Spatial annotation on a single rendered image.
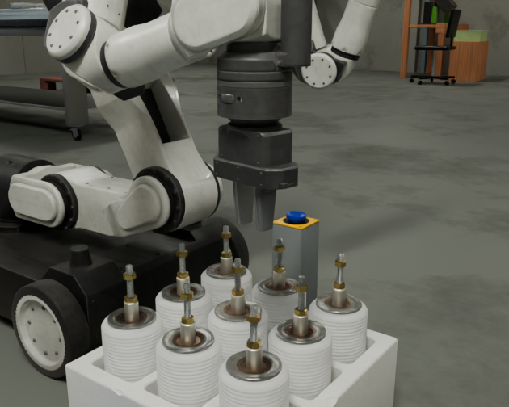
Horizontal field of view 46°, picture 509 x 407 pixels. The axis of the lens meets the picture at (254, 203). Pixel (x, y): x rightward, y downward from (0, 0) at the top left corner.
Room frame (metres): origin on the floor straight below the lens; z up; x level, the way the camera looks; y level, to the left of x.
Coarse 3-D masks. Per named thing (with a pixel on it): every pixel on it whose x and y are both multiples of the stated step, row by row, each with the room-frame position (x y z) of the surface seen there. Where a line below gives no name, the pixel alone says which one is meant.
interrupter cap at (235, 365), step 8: (240, 352) 0.75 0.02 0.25; (264, 352) 0.75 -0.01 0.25; (232, 360) 0.73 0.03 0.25; (240, 360) 0.73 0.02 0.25; (264, 360) 0.73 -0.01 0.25; (272, 360) 0.73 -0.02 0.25; (280, 360) 0.73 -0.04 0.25; (232, 368) 0.71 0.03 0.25; (240, 368) 0.71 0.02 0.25; (264, 368) 0.71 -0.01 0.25; (272, 368) 0.71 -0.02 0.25; (280, 368) 0.71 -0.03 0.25; (240, 376) 0.69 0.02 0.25; (248, 376) 0.69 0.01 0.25; (256, 376) 0.69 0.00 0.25; (264, 376) 0.69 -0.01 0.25; (272, 376) 0.69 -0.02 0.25
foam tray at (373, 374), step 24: (384, 336) 0.93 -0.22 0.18; (96, 360) 0.86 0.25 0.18; (360, 360) 0.85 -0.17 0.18; (384, 360) 0.88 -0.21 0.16; (72, 384) 0.83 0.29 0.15; (96, 384) 0.80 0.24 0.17; (120, 384) 0.78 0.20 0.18; (144, 384) 0.78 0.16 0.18; (336, 384) 0.78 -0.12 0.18; (360, 384) 0.81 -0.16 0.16; (384, 384) 0.89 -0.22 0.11
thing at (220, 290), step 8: (248, 272) 1.05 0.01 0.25; (208, 280) 1.02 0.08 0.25; (216, 280) 1.01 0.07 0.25; (224, 280) 1.01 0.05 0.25; (232, 280) 1.01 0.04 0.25; (248, 280) 1.03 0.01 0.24; (208, 288) 1.01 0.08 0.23; (216, 288) 1.00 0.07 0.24; (224, 288) 1.00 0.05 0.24; (232, 288) 1.00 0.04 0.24; (248, 288) 1.03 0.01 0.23; (216, 296) 1.00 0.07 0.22; (224, 296) 1.00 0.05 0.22; (248, 296) 1.03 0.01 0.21; (216, 304) 1.01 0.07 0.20
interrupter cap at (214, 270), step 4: (216, 264) 1.08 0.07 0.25; (220, 264) 1.08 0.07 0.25; (208, 268) 1.06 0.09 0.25; (212, 268) 1.06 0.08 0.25; (216, 268) 1.06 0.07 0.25; (220, 268) 1.06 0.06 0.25; (244, 268) 1.06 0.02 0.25; (208, 272) 1.03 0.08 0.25; (212, 272) 1.04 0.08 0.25; (216, 272) 1.04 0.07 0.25; (220, 272) 1.04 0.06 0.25; (232, 272) 1.04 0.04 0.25; (244, 272) 1.03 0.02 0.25; (212, 276) 1.02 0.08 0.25; (216, 276) 1.02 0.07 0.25; (220, 276) 1.02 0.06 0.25; (224, 276) 1.02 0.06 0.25; (228, 276) 1.02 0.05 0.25; (232, 276) 1.02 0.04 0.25
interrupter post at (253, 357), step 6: (246, 348) 0.71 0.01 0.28; (246, 354) 0.71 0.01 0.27; (252, 354) 0.71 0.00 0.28; (258, 354) 0.71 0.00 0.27; (246, 360) 0.71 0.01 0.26; (252, 360) 0.71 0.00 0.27; (258, 360) 0.71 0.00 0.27; (246, 366) 0.71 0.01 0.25; (252, 366) 0.71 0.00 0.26; (258, 366) 0.71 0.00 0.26
